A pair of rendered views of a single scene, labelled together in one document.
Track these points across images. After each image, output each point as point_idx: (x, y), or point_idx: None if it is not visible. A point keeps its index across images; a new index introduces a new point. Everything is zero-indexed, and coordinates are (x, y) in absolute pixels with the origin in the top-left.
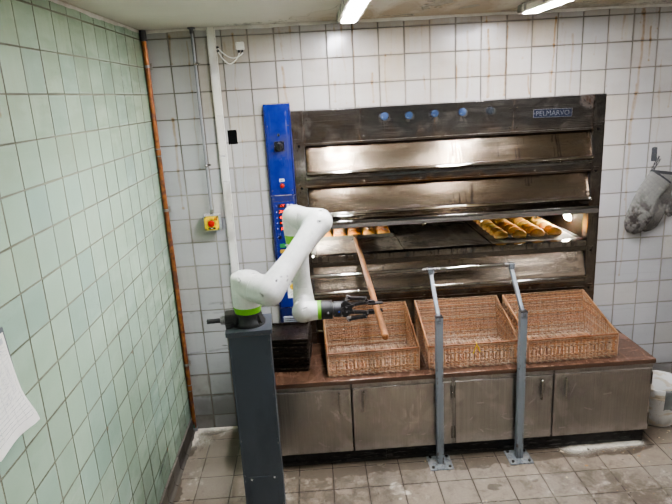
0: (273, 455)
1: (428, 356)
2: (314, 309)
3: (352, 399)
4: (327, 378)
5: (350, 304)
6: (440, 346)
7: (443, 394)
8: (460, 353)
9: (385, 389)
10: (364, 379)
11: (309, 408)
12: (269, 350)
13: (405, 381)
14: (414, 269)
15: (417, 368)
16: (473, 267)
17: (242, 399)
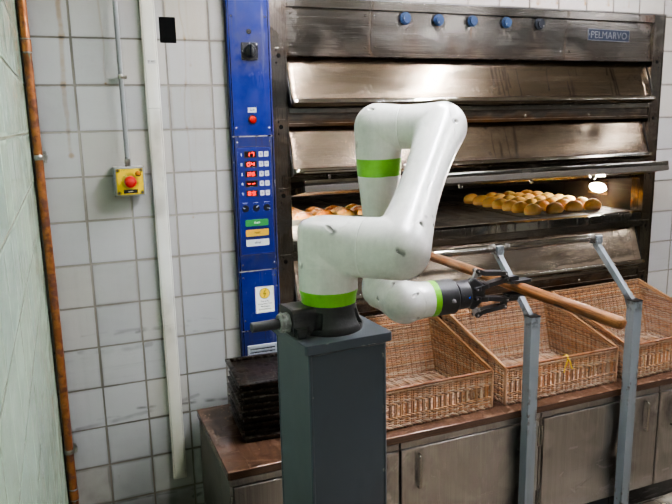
0: None
1: (505, 383)
2: (431, 295)
3: (401, 469)
4: None
5: (482, 284)
6: (535, 363)
7: (535, 440)
8: (546, 374)
9: (450, 444)
10: (421, 432)
11: None
12: (382, 377)
13: (478, 427)
14: (477, 248)
15: (489, 405)
16: (553, 242)
17: (326, 488)
